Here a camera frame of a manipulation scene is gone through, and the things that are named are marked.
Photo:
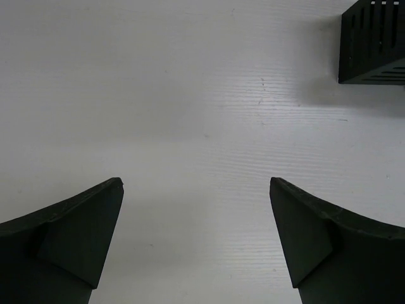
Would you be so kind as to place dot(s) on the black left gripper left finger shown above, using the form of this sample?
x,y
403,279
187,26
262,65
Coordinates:
x,y
57,254

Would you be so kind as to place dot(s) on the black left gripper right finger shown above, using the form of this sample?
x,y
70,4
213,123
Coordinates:
x,y
334,255

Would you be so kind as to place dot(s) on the black slotted bin far left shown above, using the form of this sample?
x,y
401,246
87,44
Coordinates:
x,y
372,44

